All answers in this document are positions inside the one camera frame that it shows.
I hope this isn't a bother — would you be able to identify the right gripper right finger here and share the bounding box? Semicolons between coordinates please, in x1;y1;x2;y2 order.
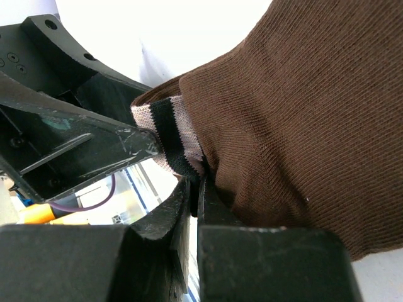
197;177;362;301

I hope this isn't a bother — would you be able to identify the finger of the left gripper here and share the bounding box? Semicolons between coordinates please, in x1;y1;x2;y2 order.
1;74;161;203
21;14;149;126

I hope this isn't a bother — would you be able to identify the brown striped-cuff sock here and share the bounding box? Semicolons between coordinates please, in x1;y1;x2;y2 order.
131;1;402;260

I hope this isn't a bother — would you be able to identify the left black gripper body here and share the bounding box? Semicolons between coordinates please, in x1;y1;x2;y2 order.
1;14;96;104

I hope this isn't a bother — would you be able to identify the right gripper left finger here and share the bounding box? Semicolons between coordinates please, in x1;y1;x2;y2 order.
1;179;190;301

